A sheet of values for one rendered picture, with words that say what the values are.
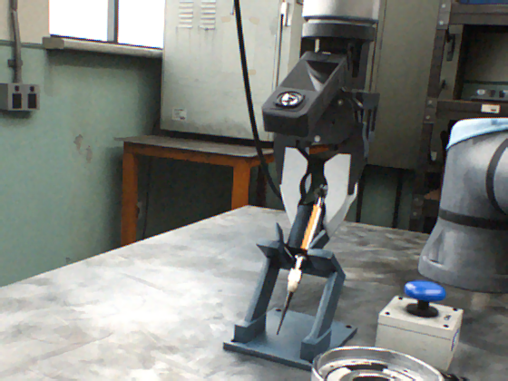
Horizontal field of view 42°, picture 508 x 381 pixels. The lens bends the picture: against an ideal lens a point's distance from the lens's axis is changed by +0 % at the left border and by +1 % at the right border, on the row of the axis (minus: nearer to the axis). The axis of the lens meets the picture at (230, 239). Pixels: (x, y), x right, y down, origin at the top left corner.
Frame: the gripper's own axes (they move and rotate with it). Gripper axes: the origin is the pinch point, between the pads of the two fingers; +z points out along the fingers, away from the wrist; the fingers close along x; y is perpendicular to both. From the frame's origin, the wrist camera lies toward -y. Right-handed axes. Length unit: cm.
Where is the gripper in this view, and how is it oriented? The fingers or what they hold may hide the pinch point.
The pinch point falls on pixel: (311, 225)
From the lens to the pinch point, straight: 69.4
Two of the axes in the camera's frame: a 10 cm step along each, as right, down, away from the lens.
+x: -8.8, -1.7, 4.4
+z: -0.7, 9.7, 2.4
